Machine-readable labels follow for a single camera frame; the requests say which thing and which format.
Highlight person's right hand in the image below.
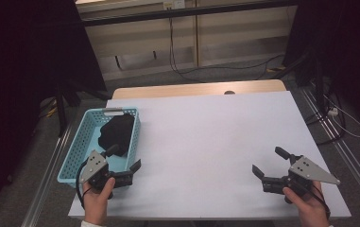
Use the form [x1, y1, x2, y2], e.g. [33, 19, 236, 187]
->
[283, 181, 331, 227]

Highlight black tripod stand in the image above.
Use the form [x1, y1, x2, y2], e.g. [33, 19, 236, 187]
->
[53, 79, 112, 138]

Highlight yellow floor cable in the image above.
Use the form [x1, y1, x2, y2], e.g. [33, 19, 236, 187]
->
[43, 98, 59, 118]

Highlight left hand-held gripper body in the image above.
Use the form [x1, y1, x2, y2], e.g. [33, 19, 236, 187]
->
[79, 150, 134, 201]

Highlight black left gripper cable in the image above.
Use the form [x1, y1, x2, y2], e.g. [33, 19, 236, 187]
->
[76, 159, 94, 211]

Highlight black floor cables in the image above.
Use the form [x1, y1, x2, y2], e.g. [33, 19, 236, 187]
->
[304, 91, 348, 146]

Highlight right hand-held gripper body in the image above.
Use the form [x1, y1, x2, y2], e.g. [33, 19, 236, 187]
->
[262, 155, 341, 202]

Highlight black horizontal bar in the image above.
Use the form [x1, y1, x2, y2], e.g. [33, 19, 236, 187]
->
[81, 0, 299, 27]

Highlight black pants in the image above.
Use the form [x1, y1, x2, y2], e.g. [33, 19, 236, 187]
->
[97, 113, 135, 158]

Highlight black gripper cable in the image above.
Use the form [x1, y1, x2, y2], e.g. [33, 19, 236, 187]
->
[76, 159, 94, 211]
[309, 183, 332, 220]

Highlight light blue plastic basket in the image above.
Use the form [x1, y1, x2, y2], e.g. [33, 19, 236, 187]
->
[57, 107, 142, 189]

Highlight person's left hand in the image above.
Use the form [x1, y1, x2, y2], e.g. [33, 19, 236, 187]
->
[82, 177, 116, 226]

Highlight black hanging wall cable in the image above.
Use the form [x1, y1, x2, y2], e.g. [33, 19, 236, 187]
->
[167, 17, 285, 83]

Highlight metal floor rail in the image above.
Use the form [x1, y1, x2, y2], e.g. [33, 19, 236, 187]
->
[21, 126, 73, 227]
[300, 88, 360, 206]

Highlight white table cover sheet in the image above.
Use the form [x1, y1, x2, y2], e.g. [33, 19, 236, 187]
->
[68, 90, 352, 220]

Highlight beige wall cabinet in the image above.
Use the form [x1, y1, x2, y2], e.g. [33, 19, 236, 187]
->
[75, 0, 299, 81]

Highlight white wall socket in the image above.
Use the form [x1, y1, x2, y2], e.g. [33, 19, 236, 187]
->
[163, 0, 186, 9]

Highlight wide black curtain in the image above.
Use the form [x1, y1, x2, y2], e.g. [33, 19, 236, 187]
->
[0, 0, 108, 221]

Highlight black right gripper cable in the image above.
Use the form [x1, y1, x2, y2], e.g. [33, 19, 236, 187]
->
[309, 183, 332, 220]

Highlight black metal stand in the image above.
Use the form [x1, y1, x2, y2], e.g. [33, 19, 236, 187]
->
[271, 50, 327, 112]

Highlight narrow black curtain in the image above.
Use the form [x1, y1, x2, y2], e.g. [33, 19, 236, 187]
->
[283, 0, 360, 133]

